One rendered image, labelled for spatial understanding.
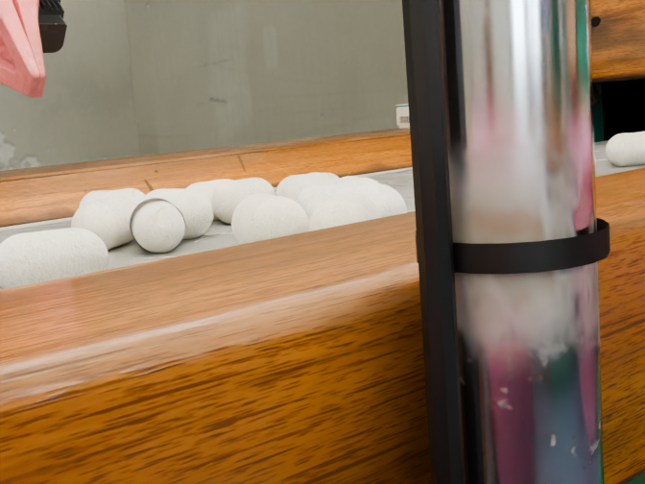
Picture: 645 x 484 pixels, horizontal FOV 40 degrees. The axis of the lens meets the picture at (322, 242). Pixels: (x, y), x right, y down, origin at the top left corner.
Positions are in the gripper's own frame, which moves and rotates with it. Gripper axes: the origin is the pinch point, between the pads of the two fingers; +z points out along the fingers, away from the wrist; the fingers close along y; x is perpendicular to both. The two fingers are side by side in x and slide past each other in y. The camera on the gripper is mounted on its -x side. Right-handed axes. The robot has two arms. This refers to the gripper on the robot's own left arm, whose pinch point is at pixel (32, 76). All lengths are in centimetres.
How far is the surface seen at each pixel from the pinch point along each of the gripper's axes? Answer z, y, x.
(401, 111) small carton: -5.2, 34.6, 9.2
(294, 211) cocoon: 19.2, 0.3, -8.7
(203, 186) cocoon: 9.8, 4.3, -0.8
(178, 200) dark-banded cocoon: 13.0, 0.6, -3.5
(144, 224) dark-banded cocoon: 14.8, -2.0, -4.4
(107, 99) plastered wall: -156, 100, 128
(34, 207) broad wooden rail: 2.4, 0.2, 6.7
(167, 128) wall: -138, 111, 125
